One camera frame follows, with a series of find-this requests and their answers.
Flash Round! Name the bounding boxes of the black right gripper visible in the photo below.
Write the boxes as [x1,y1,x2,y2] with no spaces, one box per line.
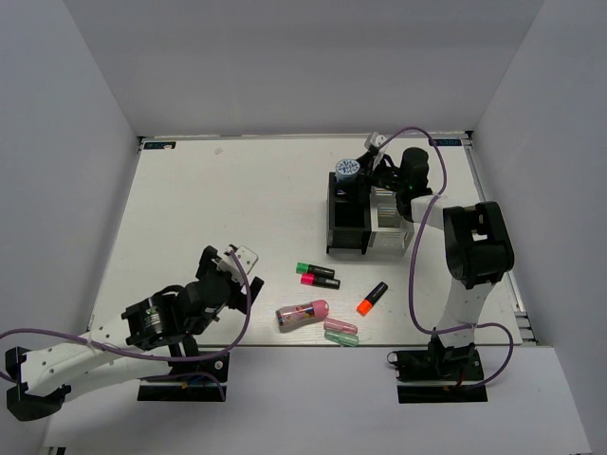
[334,151,408,200]

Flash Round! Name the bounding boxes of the blue white round tub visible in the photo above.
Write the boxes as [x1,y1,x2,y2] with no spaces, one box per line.
[335,158,360,182]

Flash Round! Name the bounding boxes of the pink cap crayon bottle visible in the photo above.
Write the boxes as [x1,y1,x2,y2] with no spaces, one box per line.
[275,300,330,333]

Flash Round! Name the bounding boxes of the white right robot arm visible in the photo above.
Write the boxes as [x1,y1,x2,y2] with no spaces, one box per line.
[327,145,515,378]

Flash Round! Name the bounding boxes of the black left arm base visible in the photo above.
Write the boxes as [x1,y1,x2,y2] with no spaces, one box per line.
[138,353,230,403]

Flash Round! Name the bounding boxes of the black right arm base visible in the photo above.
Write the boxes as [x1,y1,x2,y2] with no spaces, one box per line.
[387,336,488,405]

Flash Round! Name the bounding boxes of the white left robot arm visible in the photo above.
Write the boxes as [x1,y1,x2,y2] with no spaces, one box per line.
[2,245,264,422]

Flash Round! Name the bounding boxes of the black slotted organizer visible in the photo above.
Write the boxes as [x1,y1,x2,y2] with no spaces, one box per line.
[325,172,371,255]

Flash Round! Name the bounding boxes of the green cap black highlighter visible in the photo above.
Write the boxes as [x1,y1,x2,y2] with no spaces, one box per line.
[296,263,335,279]

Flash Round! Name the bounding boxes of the pink cap black highlighter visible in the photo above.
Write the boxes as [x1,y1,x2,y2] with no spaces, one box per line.
[300,273,340,290]

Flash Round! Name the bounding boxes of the white slotted organizer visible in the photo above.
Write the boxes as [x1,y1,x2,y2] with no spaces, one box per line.
[367,188,414,258]

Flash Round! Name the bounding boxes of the pink translucent eraser case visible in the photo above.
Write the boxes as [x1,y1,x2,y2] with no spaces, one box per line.
[323,318,359,335]

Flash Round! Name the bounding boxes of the right blue table label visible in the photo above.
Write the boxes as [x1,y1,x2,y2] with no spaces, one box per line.
[429,138,462,147]

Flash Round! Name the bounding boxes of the blue table label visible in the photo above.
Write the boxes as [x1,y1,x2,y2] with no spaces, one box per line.
[143,141,176,150]
[429,138,462,147]

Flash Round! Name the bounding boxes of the green translucent eraser case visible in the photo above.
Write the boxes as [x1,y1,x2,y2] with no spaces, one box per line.
[324,330,359,347]

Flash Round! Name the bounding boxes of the orange cap black highlighter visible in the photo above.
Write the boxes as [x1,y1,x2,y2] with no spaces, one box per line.
[357,282,389,316]

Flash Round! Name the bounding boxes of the left blue table label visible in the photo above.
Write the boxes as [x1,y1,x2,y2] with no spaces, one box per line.
[143,141,176,150]

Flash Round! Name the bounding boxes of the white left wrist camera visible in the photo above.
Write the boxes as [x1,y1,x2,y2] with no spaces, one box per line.
[217,245,259,285]

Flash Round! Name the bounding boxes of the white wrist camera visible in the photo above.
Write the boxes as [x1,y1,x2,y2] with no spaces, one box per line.
[217,245,259,285]
[364,132,386,168]

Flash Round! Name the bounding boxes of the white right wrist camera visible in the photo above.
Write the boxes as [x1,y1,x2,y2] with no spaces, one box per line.
[364,132,386,168]

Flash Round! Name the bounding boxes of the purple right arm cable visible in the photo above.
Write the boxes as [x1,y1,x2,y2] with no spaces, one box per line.
[374,125,516,392]

